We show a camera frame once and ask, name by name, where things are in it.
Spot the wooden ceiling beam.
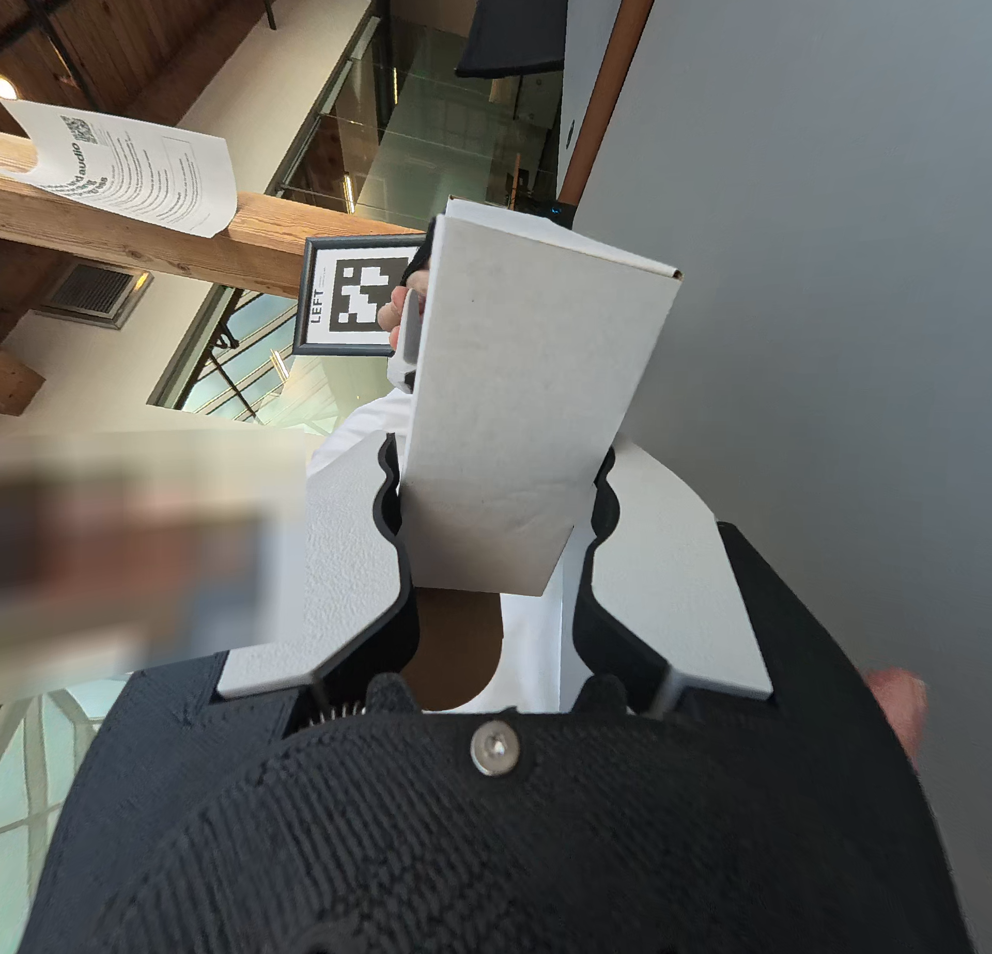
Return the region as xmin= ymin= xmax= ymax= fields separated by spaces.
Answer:
xmin=0 ymin=133 xmax=426 ymax=301

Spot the black hanging panel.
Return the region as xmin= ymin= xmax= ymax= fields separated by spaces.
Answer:
xmin=455 ymin=0 xmax=570 ymax=80

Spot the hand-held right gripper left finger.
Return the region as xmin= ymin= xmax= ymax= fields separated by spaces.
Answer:
xmin=217 ymin=431 xmax=423 ymax=699

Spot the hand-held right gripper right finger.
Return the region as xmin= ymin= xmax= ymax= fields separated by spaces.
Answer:
xmin=572 ymin=441 xmax=776 ymax=721

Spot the printed paper sheet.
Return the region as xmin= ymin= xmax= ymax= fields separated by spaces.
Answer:
xmin=0 ymin=100 xmax=240 ymax=239

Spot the brown wooden post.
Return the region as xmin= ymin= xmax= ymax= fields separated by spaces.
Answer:
xmin=556 ymin=0 xmax=669 ymax=205

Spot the person's right hand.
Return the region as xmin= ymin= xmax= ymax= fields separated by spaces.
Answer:
xmin=865 ymin=666 xmax=929 ymax=774

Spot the white cardboard box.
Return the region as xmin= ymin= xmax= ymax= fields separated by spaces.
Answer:
xmin=399 ymin=193 xmax=685 ymax=597

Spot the person's left hand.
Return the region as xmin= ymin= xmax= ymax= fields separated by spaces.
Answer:
xmin=377 ymin=269 xmax=429 ymax=352

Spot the metal vent grille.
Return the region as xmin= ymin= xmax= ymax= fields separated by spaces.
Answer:
xmin=39 ymin=260 xmax=153 ymax=329

